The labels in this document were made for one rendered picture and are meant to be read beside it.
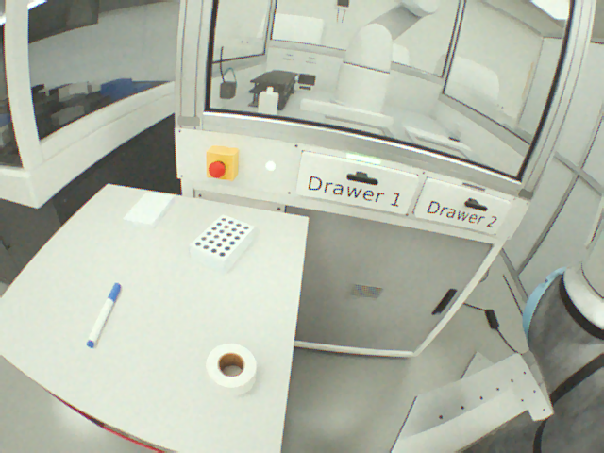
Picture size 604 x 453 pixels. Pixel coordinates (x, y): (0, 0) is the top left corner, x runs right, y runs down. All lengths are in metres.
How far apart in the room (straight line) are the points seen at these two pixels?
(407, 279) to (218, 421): 0.74
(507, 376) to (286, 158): 0.69
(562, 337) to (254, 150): 0.68
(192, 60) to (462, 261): 0.96
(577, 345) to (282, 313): 0.45
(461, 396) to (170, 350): 0.49
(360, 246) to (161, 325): 0.58
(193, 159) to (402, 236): 0.61
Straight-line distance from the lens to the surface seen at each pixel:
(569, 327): 0.36
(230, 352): 0.42
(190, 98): 0.71
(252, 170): 0.71
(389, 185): 0.70
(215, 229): 0.61
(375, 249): 0.85
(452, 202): 0.77
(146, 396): 0.45
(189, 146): 0.74
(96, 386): 0.49
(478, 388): 0.58
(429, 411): 0.50
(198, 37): 0.69
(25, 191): 0.86
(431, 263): 0.94
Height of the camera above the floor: 1.17
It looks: 36 degrees down
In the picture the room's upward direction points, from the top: 11 degrees clockwise
